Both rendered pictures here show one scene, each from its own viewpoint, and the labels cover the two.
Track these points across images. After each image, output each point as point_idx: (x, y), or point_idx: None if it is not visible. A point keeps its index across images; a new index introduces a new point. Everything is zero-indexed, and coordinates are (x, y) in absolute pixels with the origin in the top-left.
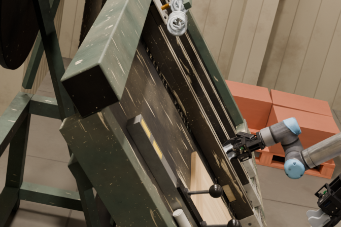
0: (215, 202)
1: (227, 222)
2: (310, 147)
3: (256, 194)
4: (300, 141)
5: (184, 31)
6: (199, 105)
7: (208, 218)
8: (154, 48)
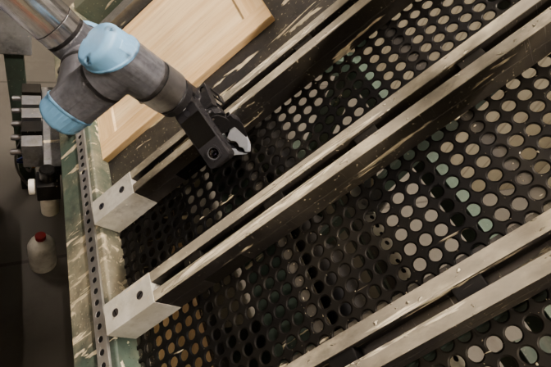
0: (206, 38)
1: (178, 68)
2: (61, 2)
3: (121, 301)
4: (74, 71)
5: None
6: (323, 19)
7: None
8: None
